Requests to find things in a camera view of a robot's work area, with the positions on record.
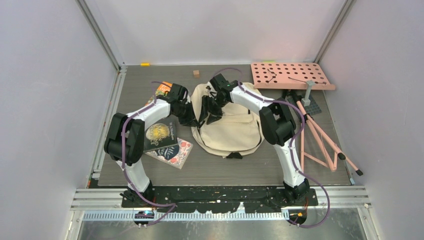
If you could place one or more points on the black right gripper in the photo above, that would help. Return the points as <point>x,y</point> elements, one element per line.
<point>215,114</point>

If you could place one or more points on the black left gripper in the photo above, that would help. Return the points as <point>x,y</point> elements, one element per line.
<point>191,120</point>

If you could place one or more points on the cream canvas backpack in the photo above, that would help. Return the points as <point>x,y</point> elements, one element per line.
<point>236,134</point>

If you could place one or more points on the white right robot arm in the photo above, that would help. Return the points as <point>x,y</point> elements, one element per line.
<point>276,123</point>

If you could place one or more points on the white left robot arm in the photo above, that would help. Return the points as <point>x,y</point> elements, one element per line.
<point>126,134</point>

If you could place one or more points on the orange green paperback book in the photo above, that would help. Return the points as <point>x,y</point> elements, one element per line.
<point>161,88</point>

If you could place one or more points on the black moon cover book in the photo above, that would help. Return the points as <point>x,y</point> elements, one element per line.
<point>162,134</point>

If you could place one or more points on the small wooden cube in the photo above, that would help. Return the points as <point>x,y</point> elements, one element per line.
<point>196,73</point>

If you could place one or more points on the patterned book under black book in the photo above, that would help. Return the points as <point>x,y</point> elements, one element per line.
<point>175,155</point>

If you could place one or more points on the small yellow block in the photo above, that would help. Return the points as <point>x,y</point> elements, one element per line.
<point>144,64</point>

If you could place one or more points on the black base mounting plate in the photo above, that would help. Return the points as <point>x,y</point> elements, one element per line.
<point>217,199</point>

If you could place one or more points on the grey bracket on stand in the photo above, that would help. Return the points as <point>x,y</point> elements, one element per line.
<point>306,99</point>

